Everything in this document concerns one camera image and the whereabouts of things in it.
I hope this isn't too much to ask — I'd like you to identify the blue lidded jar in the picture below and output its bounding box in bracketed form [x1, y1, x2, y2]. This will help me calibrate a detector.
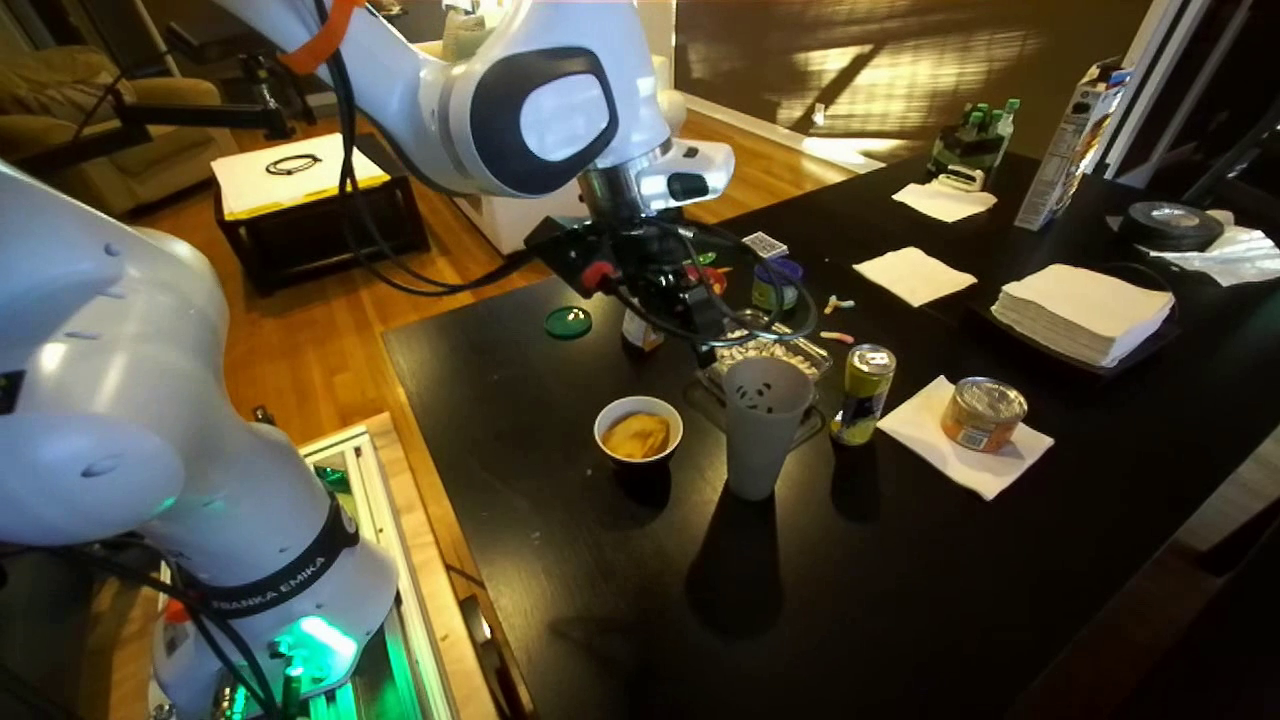
[750, 253, 810, 320]

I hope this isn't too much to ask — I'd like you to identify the small white bowl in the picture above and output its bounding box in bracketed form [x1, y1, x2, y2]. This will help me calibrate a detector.
[588, 392, 687, 470]

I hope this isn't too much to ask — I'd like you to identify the orange cable strap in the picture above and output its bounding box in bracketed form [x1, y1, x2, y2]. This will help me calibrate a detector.
[281, 0, 368, 81]

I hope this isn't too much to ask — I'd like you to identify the black ottoman white cushion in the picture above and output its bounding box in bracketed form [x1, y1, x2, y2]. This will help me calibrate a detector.
[210, 127, 434, 296]

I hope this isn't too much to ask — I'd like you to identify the white sofa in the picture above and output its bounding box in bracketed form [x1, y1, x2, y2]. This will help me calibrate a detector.
[472, 171, 596, 257]

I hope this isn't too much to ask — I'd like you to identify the orange cereal box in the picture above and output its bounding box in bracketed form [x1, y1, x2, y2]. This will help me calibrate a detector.
[1014, 56, 1135, 235]

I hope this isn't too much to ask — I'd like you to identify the white card box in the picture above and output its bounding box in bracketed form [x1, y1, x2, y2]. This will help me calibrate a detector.
[740, 228, 792, 263]

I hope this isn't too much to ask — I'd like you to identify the black napkin tray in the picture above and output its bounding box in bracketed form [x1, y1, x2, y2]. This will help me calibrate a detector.
[975, 285, 1192, 379]

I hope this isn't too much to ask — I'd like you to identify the flat white napkin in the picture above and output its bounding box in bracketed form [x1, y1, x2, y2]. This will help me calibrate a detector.
[849, 243, 982, 311]
[888, 171, 1002, 228]

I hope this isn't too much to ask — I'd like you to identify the bread piece in bowl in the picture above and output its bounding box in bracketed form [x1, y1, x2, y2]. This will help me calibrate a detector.
[605, 413, 675, 460]

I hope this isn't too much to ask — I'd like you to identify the black tape roll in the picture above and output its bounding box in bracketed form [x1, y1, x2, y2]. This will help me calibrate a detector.
[1118, 197, 1227, 257]

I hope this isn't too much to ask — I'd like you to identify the white napkin under cans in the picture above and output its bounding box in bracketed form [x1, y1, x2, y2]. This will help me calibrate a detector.
[876, 371, 1061, 505]

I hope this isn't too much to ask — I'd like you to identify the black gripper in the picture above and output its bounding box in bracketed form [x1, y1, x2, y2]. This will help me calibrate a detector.
[526, 212, 774, 369]

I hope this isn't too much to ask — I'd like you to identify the stack of white napkins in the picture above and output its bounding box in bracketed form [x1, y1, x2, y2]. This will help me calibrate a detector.
[990, 260, 1182, 371]

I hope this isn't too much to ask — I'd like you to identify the green toy figure set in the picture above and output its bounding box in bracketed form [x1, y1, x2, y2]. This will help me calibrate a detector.
[932, 95, 1028, 178]

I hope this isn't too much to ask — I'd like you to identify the brown couch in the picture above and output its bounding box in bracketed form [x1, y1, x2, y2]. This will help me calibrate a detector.
[0, 45, 234, 216]

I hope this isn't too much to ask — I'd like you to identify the round green lid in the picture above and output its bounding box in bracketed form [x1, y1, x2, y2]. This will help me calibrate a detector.
[541, 305, 596, 343]

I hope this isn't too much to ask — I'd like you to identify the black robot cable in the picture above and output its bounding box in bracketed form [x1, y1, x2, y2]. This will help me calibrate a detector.
[318, 0, 537, 301]

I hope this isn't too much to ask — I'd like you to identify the yellow black drink can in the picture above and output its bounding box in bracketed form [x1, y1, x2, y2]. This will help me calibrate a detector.
[830, 342, 901, 452]

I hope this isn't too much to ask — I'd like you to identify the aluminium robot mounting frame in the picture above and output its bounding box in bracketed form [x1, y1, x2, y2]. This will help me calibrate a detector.
[296, 413, 505, 720]

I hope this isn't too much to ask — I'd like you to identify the crumpled white cloth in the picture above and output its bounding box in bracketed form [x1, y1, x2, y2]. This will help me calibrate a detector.
[1171, 216, 1280, 293]

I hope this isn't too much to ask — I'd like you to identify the grey metal stand frame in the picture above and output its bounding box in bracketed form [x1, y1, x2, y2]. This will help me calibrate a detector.
[1095, 0, 1280, 206]

